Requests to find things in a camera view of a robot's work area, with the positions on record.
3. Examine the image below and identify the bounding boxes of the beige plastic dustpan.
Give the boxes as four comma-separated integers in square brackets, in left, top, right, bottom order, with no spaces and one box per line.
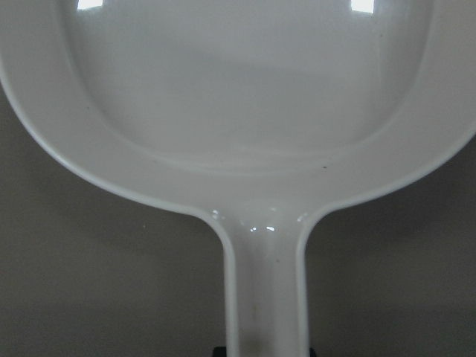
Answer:
[1,1,475,356]

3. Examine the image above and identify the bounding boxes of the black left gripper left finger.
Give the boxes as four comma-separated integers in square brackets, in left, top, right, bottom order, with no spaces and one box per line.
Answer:
[211,347,227,357]

